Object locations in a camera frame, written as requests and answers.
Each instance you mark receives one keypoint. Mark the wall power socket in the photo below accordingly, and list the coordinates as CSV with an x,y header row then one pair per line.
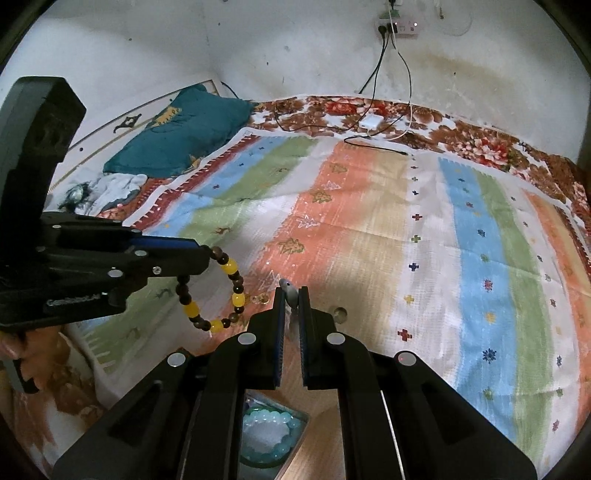
x,y
406,27

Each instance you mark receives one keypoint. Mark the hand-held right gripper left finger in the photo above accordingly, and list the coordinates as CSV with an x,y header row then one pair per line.
x,y
279,350

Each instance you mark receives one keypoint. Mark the striped woven mat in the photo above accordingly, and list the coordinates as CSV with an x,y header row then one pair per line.
x,y
369,230

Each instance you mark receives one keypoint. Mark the floral bedsheet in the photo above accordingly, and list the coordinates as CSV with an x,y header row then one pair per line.
x,y
351,110

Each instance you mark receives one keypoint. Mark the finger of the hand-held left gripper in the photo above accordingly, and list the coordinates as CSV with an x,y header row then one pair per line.
x,y
166,243
180,262

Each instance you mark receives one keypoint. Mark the person's left hand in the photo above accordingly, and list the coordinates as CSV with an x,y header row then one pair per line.
x,y
11,345

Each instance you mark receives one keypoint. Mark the small gold charm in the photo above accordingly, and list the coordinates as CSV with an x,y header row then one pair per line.
x,y
259,299

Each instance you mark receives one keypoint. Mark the teal pillow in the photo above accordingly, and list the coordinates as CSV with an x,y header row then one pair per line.
x,y
184,129

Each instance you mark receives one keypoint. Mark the white crumpled cloth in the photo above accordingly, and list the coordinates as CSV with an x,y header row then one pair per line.
x,y
115,189

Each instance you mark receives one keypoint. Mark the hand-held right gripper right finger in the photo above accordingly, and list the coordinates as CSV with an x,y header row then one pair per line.
x,y
302,355

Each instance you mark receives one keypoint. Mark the grey pendant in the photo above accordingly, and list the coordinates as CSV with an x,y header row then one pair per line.
x,y
290,295

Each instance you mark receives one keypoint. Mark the white charger block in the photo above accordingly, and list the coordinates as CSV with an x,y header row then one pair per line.
x,y
371,122

